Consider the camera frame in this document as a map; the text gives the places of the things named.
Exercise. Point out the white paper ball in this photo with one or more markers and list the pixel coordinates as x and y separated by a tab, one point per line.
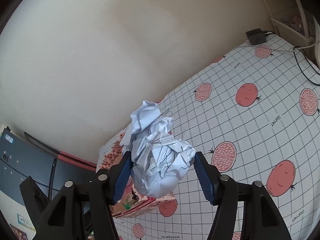
160	170

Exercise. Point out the red floral gift box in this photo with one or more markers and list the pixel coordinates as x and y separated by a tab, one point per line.
110	152

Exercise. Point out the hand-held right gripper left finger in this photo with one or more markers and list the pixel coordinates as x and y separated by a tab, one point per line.
122	177

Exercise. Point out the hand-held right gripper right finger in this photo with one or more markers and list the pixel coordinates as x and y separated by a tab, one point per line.
205	177

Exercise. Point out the white wooden chair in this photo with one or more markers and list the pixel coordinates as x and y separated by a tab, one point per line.
287	27

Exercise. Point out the black power adapter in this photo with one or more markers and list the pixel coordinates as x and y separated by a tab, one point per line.
256	37

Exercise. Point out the dark blue board red edge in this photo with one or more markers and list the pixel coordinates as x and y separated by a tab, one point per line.
25	160

